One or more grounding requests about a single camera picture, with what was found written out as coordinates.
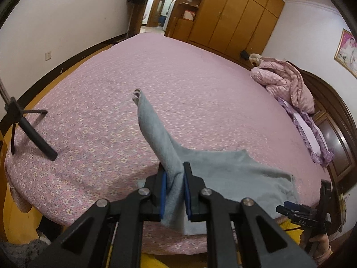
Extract grey fleece pants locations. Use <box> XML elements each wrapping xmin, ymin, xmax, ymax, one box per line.
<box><xmin>133</xmin><ymin>89</ymin><xmax>299</xmax><ymax>235</ymax></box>

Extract wooden bedroom door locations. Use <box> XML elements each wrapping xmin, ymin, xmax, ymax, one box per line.
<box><xmin>127</xmin><ymin>0</ymin><xmax>148</xmax><ymax>38</ymax></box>

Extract person's right hand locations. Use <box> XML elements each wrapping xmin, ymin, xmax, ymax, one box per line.
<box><xmin>299</xmin><ymin>232</ymin><xmax>333</xmax><ymax>266</ymax></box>

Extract purple ruffled pillow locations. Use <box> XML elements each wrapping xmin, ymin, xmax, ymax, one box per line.
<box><xmin>277</xmin><ymin>98</ymin><xmax>334</xmax><ymax>167</ymax></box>

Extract pink floral bed sheet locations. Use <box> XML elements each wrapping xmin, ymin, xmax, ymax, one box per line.
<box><xmin>4</xmin><ymin>31</ymin><xmax>333</xmax><ymax>256</ymax></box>

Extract dark wooden headboard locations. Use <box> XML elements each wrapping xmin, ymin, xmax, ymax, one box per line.
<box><xmin>287</xmin><ymin>68</ymin><xmax>356</xmax><ymax>205</ymax></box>

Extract pink quilted comforter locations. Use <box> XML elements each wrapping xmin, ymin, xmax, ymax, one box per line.
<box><xmin>249</xmin><ymin>53</ymin><xmax>315</xmax><ymax>114</ymax></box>

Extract black tripod stand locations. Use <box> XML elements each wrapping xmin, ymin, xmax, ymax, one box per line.
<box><xmin>0</xmin><ymin>80</ymin><xmax>58</xmax><ymax>161</ymax></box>

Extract wooden wardrobe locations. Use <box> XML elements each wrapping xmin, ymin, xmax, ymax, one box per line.
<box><xmin>165</xmin><ymin>0</ymin><xmax>284</xmax><ymax>68</ymax></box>

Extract framed wall picture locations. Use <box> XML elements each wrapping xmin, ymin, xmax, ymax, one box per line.
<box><xmin>334</xmin><ymin>29</ymin><xmax>357</xmax><ymax>77</ymax></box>

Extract white wall socket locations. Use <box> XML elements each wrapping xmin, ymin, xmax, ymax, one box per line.
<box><xmin>45</xmin><ymin>51</ymin><xmax>52</xmax><ymax>61</ymax></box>

